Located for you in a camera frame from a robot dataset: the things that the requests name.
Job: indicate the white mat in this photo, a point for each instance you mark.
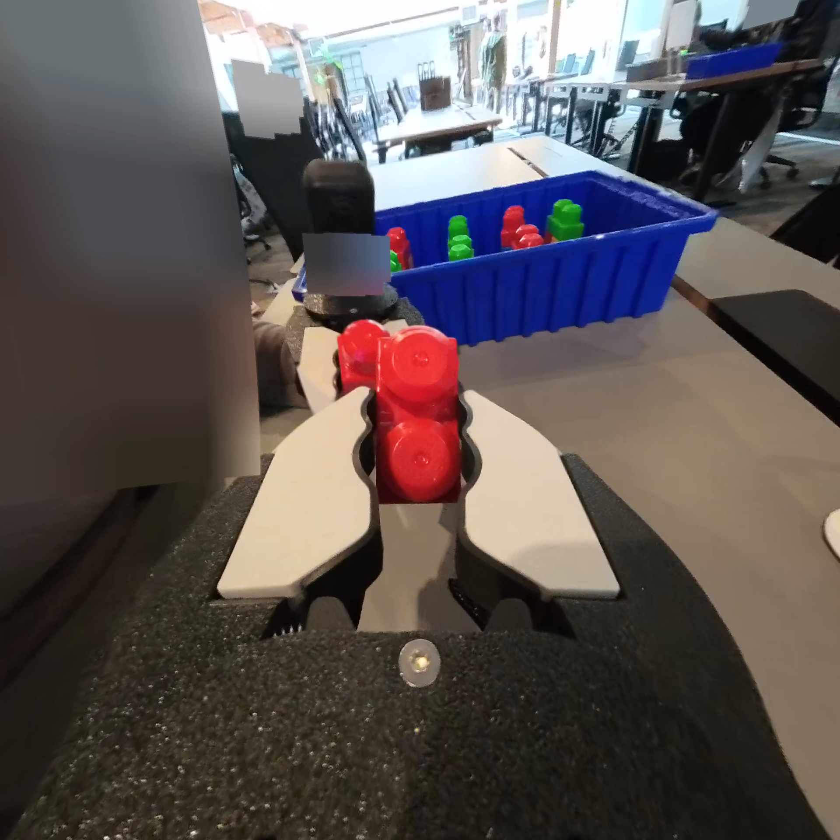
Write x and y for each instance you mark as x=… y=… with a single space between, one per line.
x=833 y=535

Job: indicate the long office table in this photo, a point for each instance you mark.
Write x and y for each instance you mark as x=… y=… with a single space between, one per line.
x=689 y=85

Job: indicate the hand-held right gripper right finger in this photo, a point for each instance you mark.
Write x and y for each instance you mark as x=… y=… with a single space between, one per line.
x=531 y=512

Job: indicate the brown box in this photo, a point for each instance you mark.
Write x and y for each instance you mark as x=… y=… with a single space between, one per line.
x=436 y=93

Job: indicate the wooden table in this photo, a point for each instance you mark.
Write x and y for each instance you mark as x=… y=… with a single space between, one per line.
x=439 y=128

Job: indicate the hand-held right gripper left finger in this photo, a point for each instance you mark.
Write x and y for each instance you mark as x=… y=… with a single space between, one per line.
x=308 y=505

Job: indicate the red two-stud block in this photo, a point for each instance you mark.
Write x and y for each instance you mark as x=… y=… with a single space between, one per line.
x=358 y=358
x=417 y=394

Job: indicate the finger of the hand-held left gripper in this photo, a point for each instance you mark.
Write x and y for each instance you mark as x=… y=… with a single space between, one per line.
x=318 y=367
x=397 y=327

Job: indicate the blue plastic bin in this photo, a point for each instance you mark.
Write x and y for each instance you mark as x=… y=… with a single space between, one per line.
x=558 y=289
x=735 y=60

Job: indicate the black office chair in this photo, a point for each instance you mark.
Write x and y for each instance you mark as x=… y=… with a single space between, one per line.
x=754 y=124

